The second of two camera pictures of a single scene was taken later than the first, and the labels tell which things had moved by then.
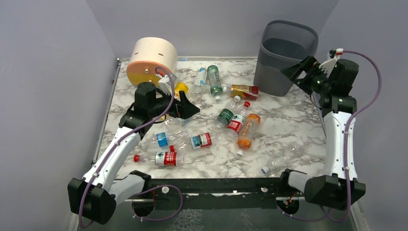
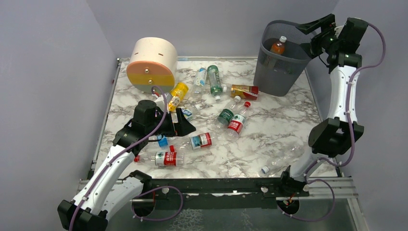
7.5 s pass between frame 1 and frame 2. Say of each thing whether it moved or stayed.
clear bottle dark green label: stayed
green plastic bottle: stayed
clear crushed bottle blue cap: stayed
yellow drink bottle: stayed
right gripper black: moved
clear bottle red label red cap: stayed
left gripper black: moved
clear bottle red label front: stayed
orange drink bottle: moved
